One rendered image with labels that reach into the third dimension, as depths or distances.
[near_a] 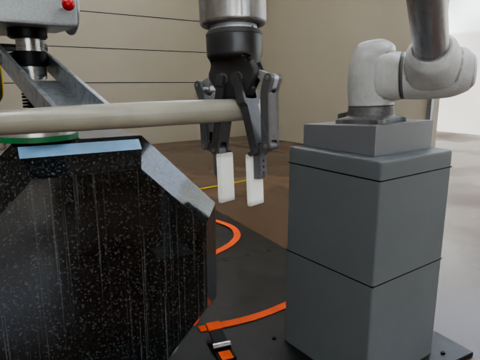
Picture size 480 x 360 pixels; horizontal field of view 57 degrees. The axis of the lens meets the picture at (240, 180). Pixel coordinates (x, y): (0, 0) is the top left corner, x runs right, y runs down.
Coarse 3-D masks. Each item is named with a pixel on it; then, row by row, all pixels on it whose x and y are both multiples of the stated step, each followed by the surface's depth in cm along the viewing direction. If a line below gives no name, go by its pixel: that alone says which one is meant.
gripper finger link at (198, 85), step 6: (198, 84) 63; (198, 90) 63; (198, 96) 63; (204, 96) 63; (210, 96) 64; (204, 126) 63; (210, 126) 64; (204, 132) 63; (210, 132) 65; (204, 138) 64; (210, 138) 65; (204, 144) 64
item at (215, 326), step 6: (210, 324) 179; (216, 324) 179; (210, 330) 176; (216, 330) 177; (222, 330) 177; (216, 336) 174; (222, 336) 174; (216, 342) 171; (222, 342) 171; (228, 342) 171; (216, 348) 169; (222, 348) 170; (228, 348) 171; (216, 354) 167; (222, 354) 167; (228, 354) 167; (234, 354) 167
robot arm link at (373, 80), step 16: (368, 48) 145; (384, 48) 144; (352, 64) 149; (368, 64) 145; (384, 64) 143; (352, 80) 149; (368, 80) 145; (384, 80) 143; (352, 96) 151; (368, 96) 147; (384, 96) 146; (400, 96) 146
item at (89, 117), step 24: (0, 120) 52; (24, 120) 51; (48, 120) 50; (72, 120) 50; (96, 120) 50; (120, 120) 51; (144, 120) 52; (168, 120) 53; (192, 120) 55; (216, 120) 57; (240, 120) 61
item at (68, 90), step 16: (0, 48) 124; (0, 64) 126; (16, 64) 112; (16, 80) 111; (32, 80) 102; (64, 80) 116; (80, 80) 108; (32, 96) 100; (48, 96) 93; (64, 96) 109; (80, 96) 108; (96, 96) 99
